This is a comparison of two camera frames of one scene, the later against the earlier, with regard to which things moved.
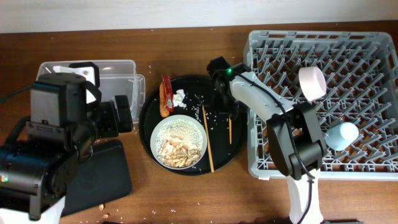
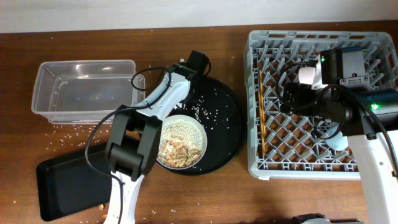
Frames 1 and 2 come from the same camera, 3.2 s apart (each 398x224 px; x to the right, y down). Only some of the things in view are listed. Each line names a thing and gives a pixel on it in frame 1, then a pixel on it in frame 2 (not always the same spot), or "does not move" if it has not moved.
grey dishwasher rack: (351, 78) does not move
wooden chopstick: (208, 139) → (262, 113)
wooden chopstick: (230, 128) → (262, 113)
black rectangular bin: (102, 177) does not move
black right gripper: (218, 107) → (301, 93)
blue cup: (341, 135) does not move
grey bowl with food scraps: (178, 142) does not move
